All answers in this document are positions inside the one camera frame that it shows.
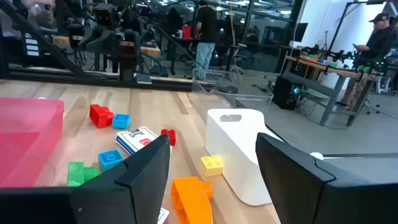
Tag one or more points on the black aluminium table frame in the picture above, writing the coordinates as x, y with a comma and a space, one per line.
93, 81

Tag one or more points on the person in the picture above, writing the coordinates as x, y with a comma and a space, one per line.
377, 40
38, 9
206, 37

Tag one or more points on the large red toy block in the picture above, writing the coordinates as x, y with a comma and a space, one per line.
100, 116

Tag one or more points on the black monitor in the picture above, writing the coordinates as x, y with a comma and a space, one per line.
300, 32

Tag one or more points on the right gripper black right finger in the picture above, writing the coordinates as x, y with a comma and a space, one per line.
311, 193

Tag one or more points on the pink translucent plastic bin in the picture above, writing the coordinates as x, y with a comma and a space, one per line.
28, 140

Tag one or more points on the blue-backed card deck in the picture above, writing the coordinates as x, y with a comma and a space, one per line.
163, 216

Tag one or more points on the yellow studded toy block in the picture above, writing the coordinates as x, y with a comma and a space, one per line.
211, 166

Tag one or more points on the small green toy block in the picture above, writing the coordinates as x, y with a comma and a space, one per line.
76, 174

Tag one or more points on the black computer tower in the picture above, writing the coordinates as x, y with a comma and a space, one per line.
284, 91

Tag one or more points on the wooden desk with grey legs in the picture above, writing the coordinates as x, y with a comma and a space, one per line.
335, 73

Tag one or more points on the white red-label card deck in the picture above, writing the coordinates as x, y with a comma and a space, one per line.
135, 140

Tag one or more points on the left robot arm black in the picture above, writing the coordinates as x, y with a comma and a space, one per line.
127, 70

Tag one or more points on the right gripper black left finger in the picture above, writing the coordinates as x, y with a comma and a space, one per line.
124, 193

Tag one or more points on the orange toy block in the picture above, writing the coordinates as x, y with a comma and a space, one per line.
191, 202

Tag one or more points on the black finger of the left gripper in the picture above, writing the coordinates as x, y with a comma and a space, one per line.
130, 43
76, 35

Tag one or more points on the office chair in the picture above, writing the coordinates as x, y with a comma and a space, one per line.
239, 57

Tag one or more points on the blue toy block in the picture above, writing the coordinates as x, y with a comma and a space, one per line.
121, 121
109, 159

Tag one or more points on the red container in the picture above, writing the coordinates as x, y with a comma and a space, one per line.
186, 32

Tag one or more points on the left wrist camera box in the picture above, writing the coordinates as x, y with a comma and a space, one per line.
105, 15

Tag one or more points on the small red toy block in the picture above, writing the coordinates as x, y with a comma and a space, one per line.
169, 137

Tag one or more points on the clear plastic bin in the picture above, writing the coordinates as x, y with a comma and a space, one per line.
217, 93

